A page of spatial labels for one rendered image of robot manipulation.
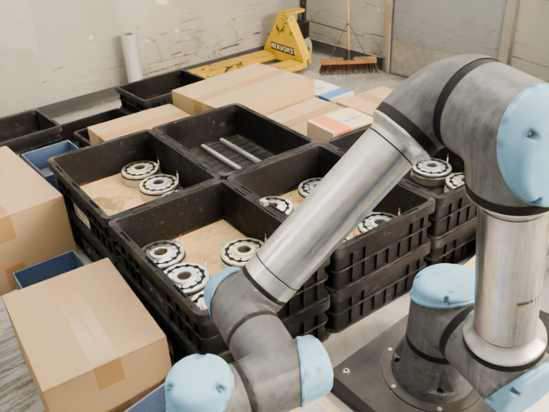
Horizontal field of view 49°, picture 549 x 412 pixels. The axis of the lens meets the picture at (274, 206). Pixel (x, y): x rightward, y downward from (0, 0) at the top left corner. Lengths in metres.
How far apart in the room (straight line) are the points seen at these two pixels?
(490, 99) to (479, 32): 3.81
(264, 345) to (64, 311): 0.59
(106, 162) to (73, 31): 2.95
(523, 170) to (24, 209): 1.16
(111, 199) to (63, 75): 3.07
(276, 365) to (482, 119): 0.35
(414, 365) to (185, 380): 0.55
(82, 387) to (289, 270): 0.48
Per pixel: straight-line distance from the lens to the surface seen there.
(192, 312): 1.04
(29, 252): 1.57
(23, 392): 1.33
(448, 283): 1.03
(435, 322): 1.02
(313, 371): 0.71
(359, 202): 0.75
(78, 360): 1.11
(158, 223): 1.37
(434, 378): 1.11
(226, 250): 1.30
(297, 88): 2.10
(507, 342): 0.91
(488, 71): 0.72
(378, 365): 1.19
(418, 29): 4.80
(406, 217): 1.28
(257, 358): 0.71
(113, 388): 1.14
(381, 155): 0.75
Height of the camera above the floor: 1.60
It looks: 31 degrees down
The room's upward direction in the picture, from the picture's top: 3 degrees counter-clockwise
